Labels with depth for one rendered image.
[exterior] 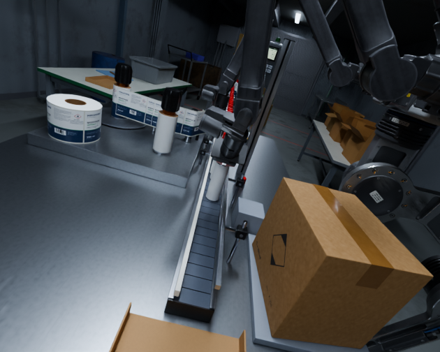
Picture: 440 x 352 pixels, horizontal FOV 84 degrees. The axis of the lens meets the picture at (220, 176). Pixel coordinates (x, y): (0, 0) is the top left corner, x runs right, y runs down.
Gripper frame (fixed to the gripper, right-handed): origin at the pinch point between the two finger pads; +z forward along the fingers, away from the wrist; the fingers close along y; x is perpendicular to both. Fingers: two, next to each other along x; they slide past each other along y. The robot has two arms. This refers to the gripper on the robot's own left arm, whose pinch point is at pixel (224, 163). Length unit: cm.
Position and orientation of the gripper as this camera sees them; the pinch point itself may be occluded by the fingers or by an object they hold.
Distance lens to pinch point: 80.5
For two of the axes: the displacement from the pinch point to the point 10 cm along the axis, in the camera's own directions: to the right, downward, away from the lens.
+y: -9.6, -2.7, -0.6
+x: -2.3, 8.9, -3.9
